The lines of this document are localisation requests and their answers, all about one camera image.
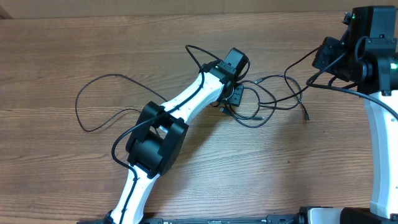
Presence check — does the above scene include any black cable with white plug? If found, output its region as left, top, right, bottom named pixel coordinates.
left=211, top=74, right=303, bottom=129

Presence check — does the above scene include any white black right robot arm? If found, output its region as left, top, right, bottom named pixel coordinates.
left=312, top=6, right=397, bottom=223

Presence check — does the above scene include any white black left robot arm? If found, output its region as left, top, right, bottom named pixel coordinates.
left=103, top=48, right=249, bottom=223

